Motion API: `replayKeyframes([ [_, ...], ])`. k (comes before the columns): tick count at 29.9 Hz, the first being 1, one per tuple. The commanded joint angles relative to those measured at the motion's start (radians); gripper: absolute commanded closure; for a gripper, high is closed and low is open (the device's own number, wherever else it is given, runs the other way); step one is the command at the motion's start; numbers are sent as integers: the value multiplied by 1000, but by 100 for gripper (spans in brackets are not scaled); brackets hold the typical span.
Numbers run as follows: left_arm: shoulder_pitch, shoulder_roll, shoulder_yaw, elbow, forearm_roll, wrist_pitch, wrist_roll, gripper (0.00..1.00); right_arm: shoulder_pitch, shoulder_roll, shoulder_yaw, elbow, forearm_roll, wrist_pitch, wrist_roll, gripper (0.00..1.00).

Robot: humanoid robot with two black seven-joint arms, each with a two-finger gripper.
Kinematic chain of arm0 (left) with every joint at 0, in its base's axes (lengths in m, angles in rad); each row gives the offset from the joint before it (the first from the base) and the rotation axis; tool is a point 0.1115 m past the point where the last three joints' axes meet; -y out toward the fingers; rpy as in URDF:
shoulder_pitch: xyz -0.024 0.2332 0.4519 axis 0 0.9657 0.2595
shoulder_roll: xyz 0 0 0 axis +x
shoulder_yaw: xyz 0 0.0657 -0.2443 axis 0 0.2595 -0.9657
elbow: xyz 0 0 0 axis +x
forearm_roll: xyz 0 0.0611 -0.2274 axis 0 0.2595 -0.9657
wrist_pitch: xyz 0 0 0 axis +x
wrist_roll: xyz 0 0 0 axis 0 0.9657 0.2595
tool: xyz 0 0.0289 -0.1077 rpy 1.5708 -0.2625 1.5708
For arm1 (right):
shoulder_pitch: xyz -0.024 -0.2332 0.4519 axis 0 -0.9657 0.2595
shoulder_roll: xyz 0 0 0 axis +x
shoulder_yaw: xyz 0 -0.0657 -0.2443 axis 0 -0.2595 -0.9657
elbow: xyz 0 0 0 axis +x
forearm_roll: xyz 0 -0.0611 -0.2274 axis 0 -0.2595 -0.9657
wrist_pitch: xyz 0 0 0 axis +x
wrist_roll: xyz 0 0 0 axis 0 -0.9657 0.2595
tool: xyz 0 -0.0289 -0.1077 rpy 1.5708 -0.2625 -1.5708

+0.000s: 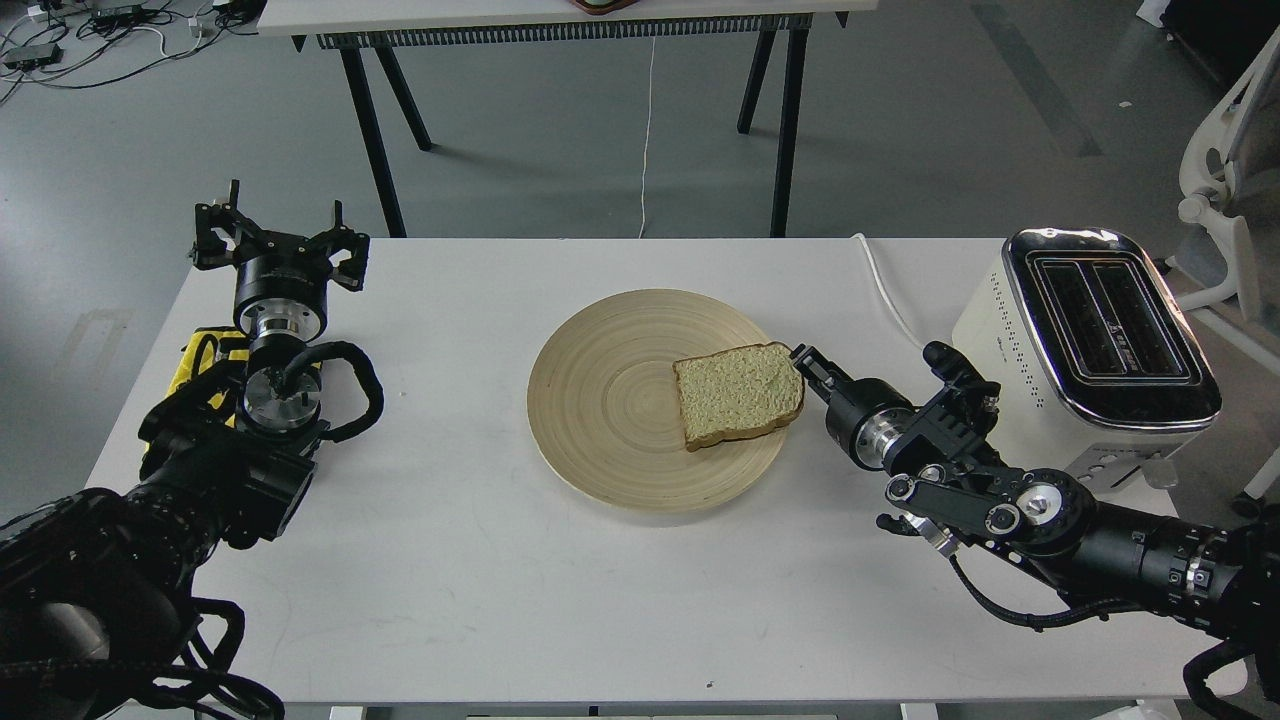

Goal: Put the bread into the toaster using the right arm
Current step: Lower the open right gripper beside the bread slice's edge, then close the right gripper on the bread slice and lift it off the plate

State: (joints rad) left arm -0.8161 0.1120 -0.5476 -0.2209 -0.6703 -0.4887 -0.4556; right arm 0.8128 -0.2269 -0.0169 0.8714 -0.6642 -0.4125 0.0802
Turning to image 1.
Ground brown object on far table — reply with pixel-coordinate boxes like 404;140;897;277
570;0;636;15

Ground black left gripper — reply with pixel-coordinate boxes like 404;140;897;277
189;179;369;313

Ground yellow black object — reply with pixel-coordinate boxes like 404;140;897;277
140;327;324;477

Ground cables and adapters on floor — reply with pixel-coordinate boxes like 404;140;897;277
0;0;268;106

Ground cream chrome toaster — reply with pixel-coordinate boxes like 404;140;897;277
951;228;1222;495

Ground slice of brown bread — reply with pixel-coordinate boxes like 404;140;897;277
672;342;806;452

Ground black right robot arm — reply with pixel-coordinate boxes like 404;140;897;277
791;341;1279;719

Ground white office chair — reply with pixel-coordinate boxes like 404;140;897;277
1165;28;1280;519

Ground thin white hanging cable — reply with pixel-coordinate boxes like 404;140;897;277
639;36;658;240

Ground white toaster power cable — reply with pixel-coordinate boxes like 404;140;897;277
851;233;925;351

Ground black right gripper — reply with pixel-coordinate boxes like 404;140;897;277
791;345;915;469

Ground round wooden plate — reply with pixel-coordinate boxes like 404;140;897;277
527;290;787;514

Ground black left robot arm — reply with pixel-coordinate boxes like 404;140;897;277
1;182;385;719

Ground white table with black legs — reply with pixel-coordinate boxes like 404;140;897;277
256;1;876;238

